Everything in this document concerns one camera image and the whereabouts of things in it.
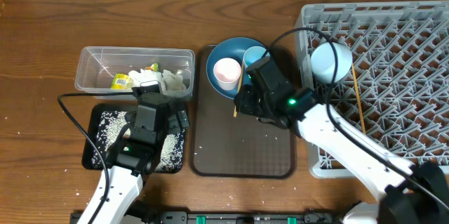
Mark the light blue bowl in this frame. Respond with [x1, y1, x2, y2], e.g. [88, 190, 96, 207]
[311, 43, 352, 84]

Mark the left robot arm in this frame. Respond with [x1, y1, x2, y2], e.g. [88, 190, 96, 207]
[78, 80, 189, 223]

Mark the grey dishwasher rack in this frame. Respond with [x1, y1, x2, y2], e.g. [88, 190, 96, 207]
[295, 1, 448, 171]

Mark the crumpled white paper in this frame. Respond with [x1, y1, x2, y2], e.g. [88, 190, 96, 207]
[128, 69, 187, 91]

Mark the brown serving tray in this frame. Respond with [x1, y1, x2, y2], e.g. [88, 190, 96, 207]
[189, 45, 296, 179]

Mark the dark blue plate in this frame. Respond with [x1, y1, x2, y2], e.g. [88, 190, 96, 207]
[206, 37, 265, 100]

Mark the light blue cup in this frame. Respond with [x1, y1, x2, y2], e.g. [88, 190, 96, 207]
[243, 46, 267, 67]

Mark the black waste tray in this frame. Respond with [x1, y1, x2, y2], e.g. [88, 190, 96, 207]
[81, 103, 186, 173]

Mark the yellow green wrapper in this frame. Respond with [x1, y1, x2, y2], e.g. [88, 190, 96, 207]
[110, 74, 133, 90]

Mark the pink cup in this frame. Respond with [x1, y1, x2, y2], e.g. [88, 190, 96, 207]
[213, 58, 242, 91]

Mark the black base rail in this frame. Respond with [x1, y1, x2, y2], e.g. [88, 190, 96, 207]
[69, 211, 351, 224]

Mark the clear plastic bin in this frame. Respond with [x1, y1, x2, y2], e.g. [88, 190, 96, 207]
[74, 46, 195, 100]

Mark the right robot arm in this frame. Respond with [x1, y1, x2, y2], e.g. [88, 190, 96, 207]
[234, 57, 448, 223]

